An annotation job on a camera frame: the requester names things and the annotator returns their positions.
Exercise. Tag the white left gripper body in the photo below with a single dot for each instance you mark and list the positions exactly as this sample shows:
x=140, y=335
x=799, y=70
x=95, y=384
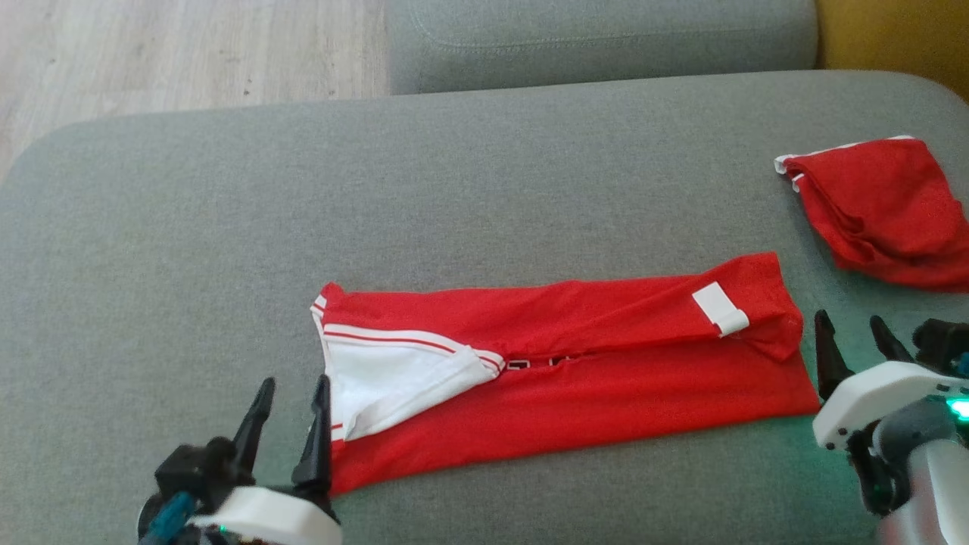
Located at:
x=265, y=515

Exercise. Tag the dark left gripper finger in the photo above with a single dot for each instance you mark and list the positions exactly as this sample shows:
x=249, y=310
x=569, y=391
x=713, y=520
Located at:
x=253, y=431
x=316, y=446

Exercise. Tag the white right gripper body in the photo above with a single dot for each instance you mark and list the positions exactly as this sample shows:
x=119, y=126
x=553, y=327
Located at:
x=870, y=393

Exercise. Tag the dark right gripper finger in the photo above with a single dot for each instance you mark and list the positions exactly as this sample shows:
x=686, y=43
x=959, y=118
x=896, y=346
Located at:
x=887, y=344
x=831, y=363

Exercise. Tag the red garment with white trim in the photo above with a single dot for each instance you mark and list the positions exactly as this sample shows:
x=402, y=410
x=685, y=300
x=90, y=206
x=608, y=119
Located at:
x=886, y=204

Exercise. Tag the red jersey with black print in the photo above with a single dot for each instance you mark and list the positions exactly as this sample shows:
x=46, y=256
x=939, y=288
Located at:
x=606, y=393

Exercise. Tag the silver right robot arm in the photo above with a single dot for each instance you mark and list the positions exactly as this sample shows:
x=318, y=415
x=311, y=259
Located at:
x=935, y=499

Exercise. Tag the grey sofa seat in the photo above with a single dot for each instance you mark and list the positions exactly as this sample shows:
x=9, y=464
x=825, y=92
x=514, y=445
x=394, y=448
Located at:
x=378, y=204

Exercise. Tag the yellow cushion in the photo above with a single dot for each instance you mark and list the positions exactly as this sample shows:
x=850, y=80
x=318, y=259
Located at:
x=901, y=34

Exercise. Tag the grey sofa cushion section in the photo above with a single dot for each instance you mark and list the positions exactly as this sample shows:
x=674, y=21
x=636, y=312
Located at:
x=606, y=38

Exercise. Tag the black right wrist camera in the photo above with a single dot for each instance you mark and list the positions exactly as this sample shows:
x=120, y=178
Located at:
x=939, y=341

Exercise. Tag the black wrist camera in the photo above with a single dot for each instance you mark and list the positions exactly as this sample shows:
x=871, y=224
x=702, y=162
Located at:
x=939, y=341
x=189, y=469

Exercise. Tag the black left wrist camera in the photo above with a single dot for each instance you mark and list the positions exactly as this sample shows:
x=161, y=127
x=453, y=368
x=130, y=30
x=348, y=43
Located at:
x=189, y=469

